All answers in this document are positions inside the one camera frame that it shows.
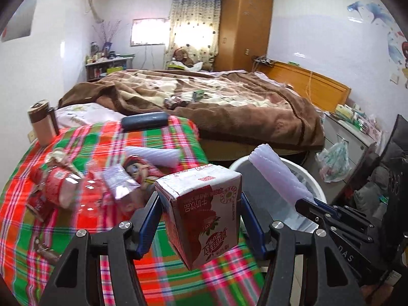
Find red strawberry milk carton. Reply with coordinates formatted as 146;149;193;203
155;163;243;271

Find red cartoon snack packet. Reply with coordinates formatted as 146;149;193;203
123;155;166;192

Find cables and charger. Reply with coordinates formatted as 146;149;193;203
252;56;275;67

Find brown teddy bear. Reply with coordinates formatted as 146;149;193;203
172;47;195;68

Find purple clear plastic packet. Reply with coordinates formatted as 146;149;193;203
102;164;142;201

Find white plastic bin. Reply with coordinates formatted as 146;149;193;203
229;155;329;233

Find brown small wrapper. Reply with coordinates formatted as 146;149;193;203
33;237;61;262

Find white shelf desk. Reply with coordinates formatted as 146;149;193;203
84;56;136;82

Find white nightstand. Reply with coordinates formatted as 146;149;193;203
320;111;378;166

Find brown fleece blanket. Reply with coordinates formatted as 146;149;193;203
57;69;326;152

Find row of small bottles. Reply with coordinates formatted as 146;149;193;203
84;41;115;64

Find beige brown thermos mug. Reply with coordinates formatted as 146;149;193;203
27;100;59;147

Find red crumpled wrapper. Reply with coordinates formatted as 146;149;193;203
25;194;56;222

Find red green plaid tablecloth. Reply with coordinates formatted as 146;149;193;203
0;115;265;306

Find dark cloth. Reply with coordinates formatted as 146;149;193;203
354;153;389;220

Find white floral bedsheet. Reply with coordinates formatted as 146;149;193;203
56;102;125;128

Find wooden wardrobe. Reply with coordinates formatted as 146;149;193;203
218;0;274;72

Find dark snack packets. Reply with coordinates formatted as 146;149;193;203
164;97;188;109

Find white foam sheet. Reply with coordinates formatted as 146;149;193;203
249;144;316;205
125;147;181;168

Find clear plastic bottle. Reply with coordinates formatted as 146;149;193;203
62;161;110;219

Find blue dolphin wall sticker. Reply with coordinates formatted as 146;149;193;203
347;2;394;26

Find crumpled beige paper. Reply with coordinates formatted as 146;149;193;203
45;148;84;179

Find stack of small boxes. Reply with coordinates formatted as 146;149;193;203
335;104;383;134

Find vase with dry branches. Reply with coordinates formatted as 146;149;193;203
92;19;123;53

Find red paper bowl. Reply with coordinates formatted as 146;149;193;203
32;166;85;206

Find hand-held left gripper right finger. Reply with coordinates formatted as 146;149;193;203
240;193;361;306

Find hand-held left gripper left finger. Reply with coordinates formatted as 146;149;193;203
38;194;160;306

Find wooden headboard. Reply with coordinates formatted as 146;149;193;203
261;60;351;112

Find window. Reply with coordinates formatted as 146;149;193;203
129;18;169;47

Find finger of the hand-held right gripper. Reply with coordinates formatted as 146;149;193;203
311;198;375;228
295;198;373;243

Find spotted yellow curtain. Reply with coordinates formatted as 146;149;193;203
164;0;222;70

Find white green plastic bag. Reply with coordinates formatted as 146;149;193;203
315;140;351;184

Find colourful wall stickers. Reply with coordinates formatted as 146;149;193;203
387;32;408;86

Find dark blue glasses case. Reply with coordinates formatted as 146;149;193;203
121;111;169;132

